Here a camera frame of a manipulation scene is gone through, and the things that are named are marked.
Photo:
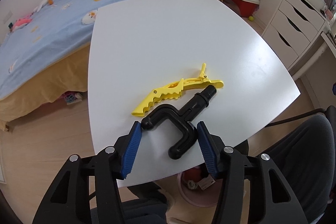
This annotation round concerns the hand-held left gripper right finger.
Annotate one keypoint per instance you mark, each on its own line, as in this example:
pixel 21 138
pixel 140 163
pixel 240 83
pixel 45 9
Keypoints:
pixel 207 150

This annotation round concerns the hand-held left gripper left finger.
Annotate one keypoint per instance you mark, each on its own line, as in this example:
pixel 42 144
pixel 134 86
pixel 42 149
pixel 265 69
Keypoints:
pixel 134 145

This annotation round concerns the pink waste bin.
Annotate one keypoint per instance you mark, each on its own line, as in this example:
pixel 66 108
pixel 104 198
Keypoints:
pixel 189 197

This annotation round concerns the brown cardboard tag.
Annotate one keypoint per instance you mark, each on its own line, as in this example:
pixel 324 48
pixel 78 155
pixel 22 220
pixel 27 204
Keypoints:
pixel 206 183

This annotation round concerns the yellow toothed hair clip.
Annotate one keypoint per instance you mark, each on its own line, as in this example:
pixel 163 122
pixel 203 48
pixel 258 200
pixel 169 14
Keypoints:
pixel 162 94

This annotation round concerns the person's left leg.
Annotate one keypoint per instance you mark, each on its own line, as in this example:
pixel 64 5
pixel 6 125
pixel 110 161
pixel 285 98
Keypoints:
pixel 141 211

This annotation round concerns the person's leg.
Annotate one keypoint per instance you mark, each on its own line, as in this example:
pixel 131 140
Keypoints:
pixel 141 211
pixel 302 155

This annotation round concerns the toys under bed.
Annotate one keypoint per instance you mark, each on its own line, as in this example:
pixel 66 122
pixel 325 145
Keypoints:
pixel 71 98

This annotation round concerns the person's right leg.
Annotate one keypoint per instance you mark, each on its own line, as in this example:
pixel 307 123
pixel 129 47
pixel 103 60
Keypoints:
pixel 302 155

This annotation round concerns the yellow bed skirt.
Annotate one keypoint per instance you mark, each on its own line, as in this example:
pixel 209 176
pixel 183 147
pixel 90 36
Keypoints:
pixel 52 87

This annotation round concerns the white drawer unit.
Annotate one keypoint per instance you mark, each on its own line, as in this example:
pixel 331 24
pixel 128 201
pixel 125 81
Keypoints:
pixel 288 27

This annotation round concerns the red cooler box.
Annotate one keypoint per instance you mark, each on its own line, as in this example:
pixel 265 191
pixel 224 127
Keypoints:
pixel 244 5

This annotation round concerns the bed with blue blanket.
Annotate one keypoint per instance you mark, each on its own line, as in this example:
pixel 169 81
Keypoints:
pixel 78 3

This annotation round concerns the pink plush toy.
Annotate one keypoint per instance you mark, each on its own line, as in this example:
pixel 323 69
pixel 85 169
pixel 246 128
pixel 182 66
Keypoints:
pixel 22 24

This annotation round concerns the white goose plush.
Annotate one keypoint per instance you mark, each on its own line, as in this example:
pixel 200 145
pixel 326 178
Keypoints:
pixel 44 2

